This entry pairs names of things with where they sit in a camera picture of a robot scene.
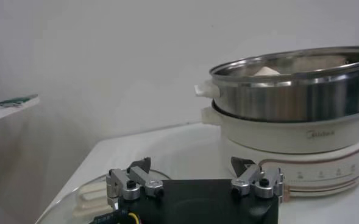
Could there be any round glass lid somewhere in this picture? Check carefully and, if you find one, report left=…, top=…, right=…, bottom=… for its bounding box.
left=35, top=169, right=171, bottom=224

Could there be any green flat object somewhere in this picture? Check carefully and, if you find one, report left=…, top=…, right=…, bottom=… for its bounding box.
left=0, top=93, right=39, bottom=108

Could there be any white electric cooker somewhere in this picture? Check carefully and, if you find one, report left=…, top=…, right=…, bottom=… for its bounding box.
left=201, top=106, right=359, bottom=198

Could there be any white side table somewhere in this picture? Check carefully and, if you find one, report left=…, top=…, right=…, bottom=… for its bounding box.
left=0, top=94, right=41, bottom=126

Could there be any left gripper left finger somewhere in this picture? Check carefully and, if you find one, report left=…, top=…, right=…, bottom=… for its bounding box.
left=105, top=156, right=165, bottom=211

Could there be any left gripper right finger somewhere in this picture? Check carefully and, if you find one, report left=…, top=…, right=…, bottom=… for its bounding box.
left=230, top=156, right=284, bottom=204

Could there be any stainless steel steamer basket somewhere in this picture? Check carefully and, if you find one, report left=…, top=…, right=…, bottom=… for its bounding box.
left=194, top=46, right=359, bottom=122

